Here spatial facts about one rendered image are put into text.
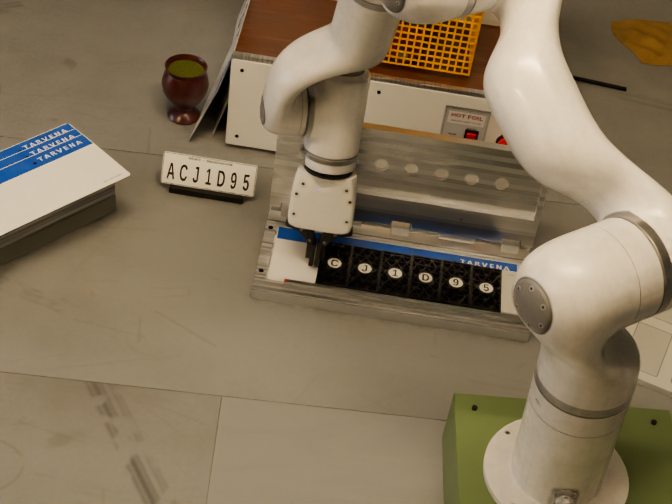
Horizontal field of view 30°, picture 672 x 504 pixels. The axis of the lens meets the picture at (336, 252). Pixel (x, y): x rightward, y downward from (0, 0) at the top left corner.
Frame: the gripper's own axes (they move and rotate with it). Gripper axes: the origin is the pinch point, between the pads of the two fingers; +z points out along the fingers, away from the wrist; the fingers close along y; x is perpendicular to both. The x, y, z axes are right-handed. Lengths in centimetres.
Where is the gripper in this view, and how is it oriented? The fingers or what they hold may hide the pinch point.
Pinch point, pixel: (315, 251)
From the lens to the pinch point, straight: 199.3
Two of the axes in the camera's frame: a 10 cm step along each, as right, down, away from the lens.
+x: 0.8, -5.0, 8.6
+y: 9.9, 1.6, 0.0
